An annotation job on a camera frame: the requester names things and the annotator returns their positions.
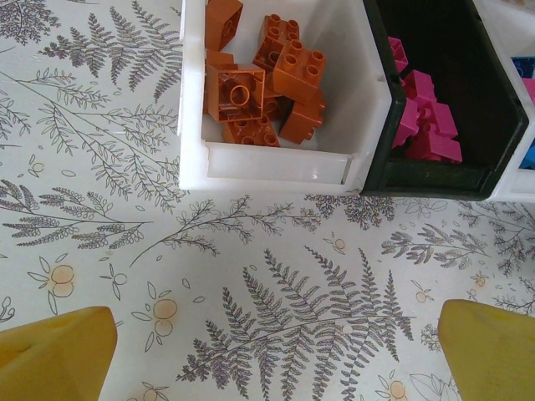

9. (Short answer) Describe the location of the white plastic bin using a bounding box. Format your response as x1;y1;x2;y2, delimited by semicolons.
476;0;535;202
178;0;395;194

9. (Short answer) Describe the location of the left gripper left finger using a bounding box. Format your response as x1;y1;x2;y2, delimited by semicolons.
0;306;119;401

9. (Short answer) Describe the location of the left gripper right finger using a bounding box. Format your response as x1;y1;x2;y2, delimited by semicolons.
437;299;535;401

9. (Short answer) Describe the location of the black plastic bin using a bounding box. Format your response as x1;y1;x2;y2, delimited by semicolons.
359;0;530;203

